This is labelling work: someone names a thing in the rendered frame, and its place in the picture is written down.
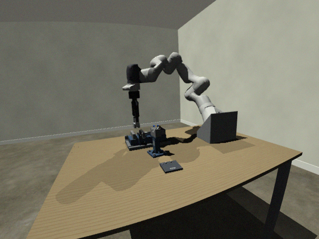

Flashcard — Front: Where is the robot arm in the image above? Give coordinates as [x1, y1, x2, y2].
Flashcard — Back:
[123, 52, 223, 122]

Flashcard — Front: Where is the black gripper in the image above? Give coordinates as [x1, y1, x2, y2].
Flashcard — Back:
[129, 91, 140, 127]

